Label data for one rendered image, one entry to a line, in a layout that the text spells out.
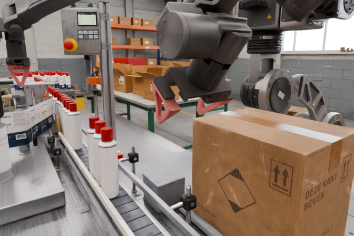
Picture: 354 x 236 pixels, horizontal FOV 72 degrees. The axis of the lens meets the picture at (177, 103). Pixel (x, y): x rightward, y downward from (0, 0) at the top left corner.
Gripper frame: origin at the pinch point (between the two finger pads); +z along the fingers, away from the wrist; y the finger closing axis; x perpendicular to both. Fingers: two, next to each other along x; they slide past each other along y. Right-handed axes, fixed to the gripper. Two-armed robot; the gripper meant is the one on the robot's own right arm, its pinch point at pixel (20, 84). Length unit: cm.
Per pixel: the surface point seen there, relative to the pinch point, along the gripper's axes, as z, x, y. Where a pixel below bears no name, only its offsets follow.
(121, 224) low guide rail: 27, 13, 55
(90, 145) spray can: 18.7, 15.9, 23.8
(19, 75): 15, 9, -233
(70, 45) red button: -13.6, 19.1, -8.0
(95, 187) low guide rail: 26.8, 13.4, 36.1
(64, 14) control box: -26.2, 18.6, -11.9
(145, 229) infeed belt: 30, 19, 56
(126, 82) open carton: 28, 129, -210
